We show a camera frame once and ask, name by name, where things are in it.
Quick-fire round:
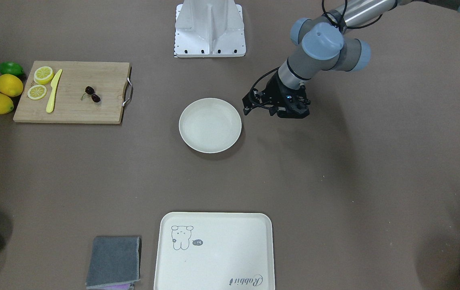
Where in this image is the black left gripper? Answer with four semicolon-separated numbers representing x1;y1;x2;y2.
263;74;310;119

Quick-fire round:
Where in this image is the cream round plate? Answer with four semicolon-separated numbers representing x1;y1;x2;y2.
178;98;242;154

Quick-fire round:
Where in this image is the dark red cherry pair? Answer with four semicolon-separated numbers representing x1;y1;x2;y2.
81;86;101;103

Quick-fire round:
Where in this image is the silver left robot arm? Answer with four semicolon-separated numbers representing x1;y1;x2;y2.
242;0;409;119

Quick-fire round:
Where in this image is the cream rectangular rabbit tray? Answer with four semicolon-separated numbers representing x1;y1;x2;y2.
154;212;276;290

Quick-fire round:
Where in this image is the bamboo cutting board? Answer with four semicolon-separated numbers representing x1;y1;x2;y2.
13;60;133;124

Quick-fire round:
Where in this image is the grey folded cloth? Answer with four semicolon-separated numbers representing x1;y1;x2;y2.
86;236;141;290

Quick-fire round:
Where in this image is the yellow plastic knife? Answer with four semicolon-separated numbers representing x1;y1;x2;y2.
46;68;63;113

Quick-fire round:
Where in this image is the lemon slice upper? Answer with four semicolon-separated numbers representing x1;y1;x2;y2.
33;66;54;85

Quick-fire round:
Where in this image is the lemon slice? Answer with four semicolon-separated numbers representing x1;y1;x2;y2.
26;84;48;100
33;66;54;85

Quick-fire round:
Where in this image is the lemon slice lower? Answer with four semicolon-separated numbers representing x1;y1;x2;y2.
26;84;48;100

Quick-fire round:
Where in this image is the yellow lemon upper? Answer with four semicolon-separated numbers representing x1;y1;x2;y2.
0;74;24;98

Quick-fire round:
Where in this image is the green lime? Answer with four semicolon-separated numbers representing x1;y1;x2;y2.
0;61;25;77

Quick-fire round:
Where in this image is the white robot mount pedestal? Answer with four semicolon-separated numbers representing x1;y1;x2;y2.
174;0;247;58

